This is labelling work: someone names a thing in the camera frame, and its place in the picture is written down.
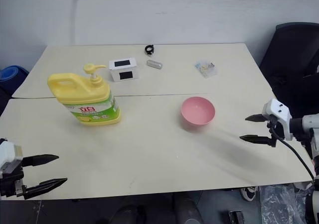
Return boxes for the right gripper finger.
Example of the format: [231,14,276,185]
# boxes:
[239,134,273,147]
[245,113,267,123]

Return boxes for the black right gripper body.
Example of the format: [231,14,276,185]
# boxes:
[264,114,285,148]

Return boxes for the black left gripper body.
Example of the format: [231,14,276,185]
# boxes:
[0,159,26,199]

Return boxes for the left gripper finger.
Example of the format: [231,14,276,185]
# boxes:
[23,178,68,200]
[22,154,60,168]

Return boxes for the yellow detergent pump bottle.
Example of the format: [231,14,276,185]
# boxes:
[47,64,122,127]

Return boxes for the pink bowl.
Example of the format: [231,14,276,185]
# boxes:
[181,97,216,127]

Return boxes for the black and white sneaker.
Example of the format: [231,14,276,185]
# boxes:
[240,186,259,201]

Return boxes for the clear plastic bag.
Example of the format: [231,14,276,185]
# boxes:
[260,184,308,224]

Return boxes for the black office chair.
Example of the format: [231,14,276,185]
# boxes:
[259,22,319,119]

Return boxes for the clear bag of small parts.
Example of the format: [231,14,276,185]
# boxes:
[194,59,218,78]

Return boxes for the small black box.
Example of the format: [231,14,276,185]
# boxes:
[227,211,244,224]

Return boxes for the blue bucket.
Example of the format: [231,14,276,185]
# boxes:
[0,65,30,92]

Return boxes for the small silver metal piece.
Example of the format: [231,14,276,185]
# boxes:
[146,59,164,70]

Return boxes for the white box with black patches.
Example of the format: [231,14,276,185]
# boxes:
[108,57,141,83]

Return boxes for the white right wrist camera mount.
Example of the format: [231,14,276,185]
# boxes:
[262,98,293,141]

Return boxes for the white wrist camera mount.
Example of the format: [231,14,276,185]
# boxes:
[0,138,24,179]
[262,98,293,141]

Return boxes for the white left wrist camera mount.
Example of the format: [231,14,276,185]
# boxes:
[0,138,24,179]

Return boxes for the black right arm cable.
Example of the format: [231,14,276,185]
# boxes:
[273,133,316,180]

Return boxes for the black ring clip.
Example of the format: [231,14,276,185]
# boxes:
[144,44,156,56]

